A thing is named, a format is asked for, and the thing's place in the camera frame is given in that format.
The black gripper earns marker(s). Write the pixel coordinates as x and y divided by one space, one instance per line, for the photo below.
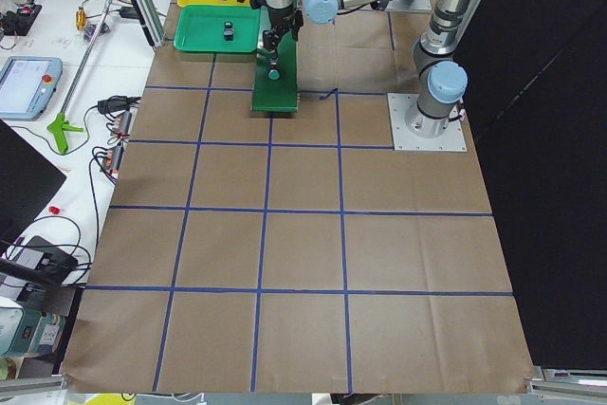
284 18

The green mushroom push button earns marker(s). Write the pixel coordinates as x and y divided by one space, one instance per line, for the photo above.
228 31

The green conveyor belt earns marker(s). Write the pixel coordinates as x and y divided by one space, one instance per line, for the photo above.
276 84

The green plastic tray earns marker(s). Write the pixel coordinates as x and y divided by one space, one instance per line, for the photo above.
200 29

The black power adapter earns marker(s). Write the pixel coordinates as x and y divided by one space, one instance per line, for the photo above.
128 13

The gold resistor block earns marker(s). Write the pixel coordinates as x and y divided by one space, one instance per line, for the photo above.
80 19

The teach pendant tablet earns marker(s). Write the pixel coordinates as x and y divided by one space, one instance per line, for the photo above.
27 85

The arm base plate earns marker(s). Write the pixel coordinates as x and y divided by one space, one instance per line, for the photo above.
414 132

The green handled reach tool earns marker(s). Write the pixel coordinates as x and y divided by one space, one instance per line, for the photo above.
61 125

